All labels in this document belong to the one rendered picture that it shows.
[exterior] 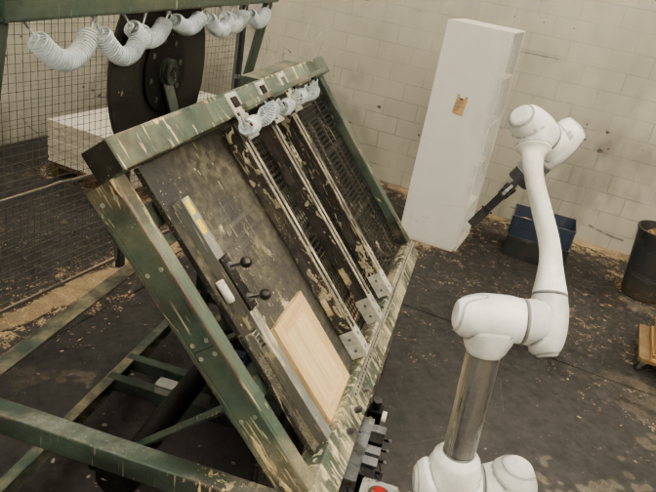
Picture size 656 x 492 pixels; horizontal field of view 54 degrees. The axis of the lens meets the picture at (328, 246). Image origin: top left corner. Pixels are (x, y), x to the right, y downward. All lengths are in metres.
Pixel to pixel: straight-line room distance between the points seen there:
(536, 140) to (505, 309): 0.49
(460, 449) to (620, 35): 5.62
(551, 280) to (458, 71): 4.18
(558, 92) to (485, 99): 1.48
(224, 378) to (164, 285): 0.33
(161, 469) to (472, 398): 1.04
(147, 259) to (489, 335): 0.98
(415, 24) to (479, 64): 1.76
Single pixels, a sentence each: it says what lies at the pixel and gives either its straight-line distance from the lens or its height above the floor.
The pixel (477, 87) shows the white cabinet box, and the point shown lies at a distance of 5.94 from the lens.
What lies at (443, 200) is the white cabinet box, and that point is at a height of 0.47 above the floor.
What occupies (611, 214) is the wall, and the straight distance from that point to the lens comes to 7.47.
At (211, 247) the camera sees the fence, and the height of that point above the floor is 1.50.
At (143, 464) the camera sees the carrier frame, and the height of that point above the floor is 0.79.
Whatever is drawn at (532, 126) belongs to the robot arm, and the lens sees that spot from 1.94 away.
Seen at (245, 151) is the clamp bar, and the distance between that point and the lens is 2.53.
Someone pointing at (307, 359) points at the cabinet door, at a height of 1.06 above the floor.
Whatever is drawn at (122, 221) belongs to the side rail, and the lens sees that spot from 1.88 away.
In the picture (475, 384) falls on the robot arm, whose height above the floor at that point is 1.34.
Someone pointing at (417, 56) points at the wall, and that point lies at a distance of 7.53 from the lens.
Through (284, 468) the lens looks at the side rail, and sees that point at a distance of 2.09.
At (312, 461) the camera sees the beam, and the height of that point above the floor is 0.88.
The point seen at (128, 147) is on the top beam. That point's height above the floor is 1.83.
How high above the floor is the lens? 2.41
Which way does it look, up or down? 24 degrees down
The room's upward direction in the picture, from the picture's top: 10 degrees clockwise
